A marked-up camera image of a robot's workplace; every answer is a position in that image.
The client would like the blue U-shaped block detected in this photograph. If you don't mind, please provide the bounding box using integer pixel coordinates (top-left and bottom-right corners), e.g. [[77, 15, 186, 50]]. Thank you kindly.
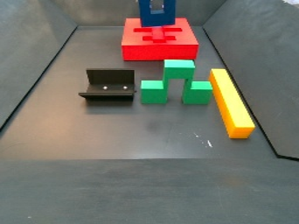
[[138, 0, 176, 27]]

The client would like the red slotted puzzle board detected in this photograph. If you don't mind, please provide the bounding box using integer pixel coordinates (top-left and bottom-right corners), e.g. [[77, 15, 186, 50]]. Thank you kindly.
[[122, 17, 199, 61]]

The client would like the green stepped arch block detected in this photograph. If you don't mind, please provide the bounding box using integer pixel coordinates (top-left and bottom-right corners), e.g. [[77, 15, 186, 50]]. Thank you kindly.
[[140, 59, 212, 104]]

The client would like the yellow long bar block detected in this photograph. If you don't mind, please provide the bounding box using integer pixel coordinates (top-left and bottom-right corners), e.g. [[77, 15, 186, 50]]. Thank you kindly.
[[210, 68, 255, 139]]

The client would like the black angled bracket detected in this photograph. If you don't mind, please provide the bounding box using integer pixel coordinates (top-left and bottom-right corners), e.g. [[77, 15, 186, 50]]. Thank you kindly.
[[79, 68, 136, 101]]

